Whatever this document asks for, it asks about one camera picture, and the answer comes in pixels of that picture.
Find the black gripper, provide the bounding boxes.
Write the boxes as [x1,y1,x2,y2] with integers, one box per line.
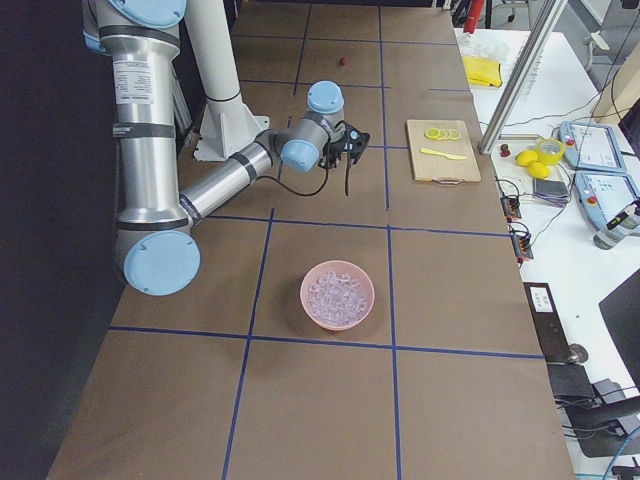
[319,127,371,196]

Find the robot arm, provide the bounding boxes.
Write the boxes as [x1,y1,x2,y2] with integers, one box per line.
[82,1,369,296]

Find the pile of clear ice cubes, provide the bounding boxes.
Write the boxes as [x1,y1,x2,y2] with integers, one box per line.
[303,271,369,327]

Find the wooden knife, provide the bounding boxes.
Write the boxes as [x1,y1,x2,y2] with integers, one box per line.
[420,148,467,161]

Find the wooden cutting board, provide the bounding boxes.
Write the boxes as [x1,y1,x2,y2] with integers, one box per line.
[406,119,481,185]

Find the pink bowl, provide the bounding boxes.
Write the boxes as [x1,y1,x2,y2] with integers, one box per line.
[299,260,376,331]

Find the yellow cloth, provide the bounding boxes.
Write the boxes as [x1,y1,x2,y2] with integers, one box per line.
[462,55,503,88]

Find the yellow lemon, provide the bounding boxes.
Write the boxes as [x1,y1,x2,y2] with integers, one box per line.
[516,150,538,167]
[527,162,550,180]

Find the yellow tape roll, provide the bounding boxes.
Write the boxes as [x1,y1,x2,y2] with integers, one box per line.
[535,138,565,166]

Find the black notebook stack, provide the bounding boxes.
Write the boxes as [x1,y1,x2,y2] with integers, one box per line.
[533,178,570,207]

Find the teach pendant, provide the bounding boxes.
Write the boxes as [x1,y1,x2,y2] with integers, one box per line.
[574,171,639,230]
[558,121,626,173]

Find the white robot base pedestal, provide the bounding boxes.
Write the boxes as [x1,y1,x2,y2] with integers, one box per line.
[185,0,270,162]

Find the aluminium frame post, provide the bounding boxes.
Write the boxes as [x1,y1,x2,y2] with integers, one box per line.
[478,0,568,154]

